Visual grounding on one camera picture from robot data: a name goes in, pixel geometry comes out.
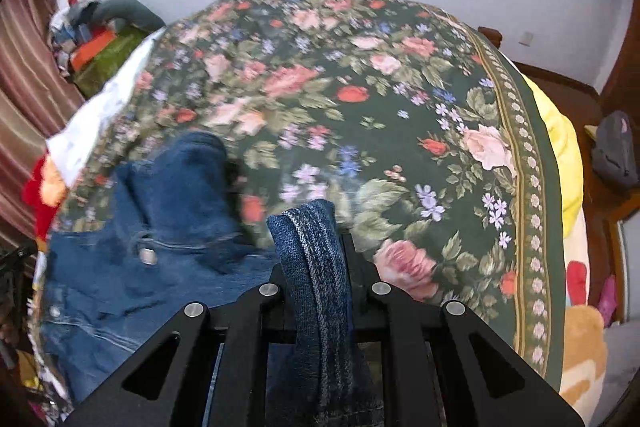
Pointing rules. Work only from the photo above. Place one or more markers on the grey backpack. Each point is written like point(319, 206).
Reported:
point(613, 153)

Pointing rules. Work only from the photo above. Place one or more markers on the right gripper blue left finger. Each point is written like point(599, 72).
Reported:
point(204, 367)

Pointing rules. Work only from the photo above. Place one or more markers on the floral green bedspread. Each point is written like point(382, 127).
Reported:
point(361, 103)

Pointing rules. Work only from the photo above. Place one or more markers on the blue denim jacket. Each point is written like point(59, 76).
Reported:
point(175, 236)

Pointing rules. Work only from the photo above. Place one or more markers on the orange box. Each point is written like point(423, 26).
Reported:
point(85, 53)

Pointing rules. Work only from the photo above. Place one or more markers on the red plush toy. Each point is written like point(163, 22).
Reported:
point(44, 192)

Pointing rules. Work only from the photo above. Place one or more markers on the yellow blanket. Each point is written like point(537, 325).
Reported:
point(491, 151)

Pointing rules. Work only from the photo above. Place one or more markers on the pink striped curtain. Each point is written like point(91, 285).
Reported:
point(36, 102)

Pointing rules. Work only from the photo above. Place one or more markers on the white shirt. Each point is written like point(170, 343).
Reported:
point(70, 148)

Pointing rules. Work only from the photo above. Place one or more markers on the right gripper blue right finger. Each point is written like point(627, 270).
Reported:
point(443, 365)

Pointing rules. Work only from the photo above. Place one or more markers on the grey neck pillow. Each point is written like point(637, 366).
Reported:
point(126, 12)

